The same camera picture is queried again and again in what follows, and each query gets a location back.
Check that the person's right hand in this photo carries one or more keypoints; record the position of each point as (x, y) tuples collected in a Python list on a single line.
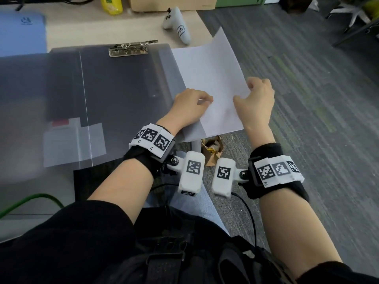
[(257, 106)]

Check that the white paper bundle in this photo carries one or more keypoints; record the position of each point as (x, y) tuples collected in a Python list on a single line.
[(213, 62)]

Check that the person's right leg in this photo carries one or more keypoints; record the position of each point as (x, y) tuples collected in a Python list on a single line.
[(201, 207)]

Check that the person's left leg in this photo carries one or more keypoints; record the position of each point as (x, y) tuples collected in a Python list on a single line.
[(160, 198)]

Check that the white game controller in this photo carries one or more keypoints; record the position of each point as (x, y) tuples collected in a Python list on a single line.
[(177, 26)]

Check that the person's left hand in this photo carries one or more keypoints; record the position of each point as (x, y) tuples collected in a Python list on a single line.
[(186, 106)]

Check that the cardboard box black logo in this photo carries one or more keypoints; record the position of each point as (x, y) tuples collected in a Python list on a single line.
[(171, 2)]

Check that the yellow drink bottle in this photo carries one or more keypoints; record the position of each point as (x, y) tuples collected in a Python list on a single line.
[(111, 4)]

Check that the person's black shirt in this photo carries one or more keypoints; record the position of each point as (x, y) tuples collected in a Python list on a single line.
[(59, 242)]

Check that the person's leg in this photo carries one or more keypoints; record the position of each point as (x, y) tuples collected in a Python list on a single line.
[(201, 207), (160, 198)]

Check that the black chest harness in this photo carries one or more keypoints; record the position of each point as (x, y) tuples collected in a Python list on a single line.
[(183, 251)]

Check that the person's right forearm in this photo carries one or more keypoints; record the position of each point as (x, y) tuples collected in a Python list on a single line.
[(296, 233)]

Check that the gray blue folder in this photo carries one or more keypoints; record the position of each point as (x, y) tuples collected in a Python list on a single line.
[(23, 35)]

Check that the white desk leg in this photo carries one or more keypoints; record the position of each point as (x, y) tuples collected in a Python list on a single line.
[(196, 146)]

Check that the black bag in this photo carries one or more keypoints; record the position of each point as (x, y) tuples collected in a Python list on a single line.
[(296, 4)]

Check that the brown paper bag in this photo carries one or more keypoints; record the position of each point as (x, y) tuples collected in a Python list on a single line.
[(211, 150)]

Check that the gray translucent clip folder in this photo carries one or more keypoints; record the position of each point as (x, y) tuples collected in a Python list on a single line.
[(124, 94)]

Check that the person's left forearm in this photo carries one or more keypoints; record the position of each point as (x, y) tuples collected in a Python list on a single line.
[(124, 189)]

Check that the white office chair base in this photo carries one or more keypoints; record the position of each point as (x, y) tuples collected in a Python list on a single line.
[(352, 14)]

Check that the green cabinet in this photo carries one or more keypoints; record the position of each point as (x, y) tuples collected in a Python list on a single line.
[(239, 1)]

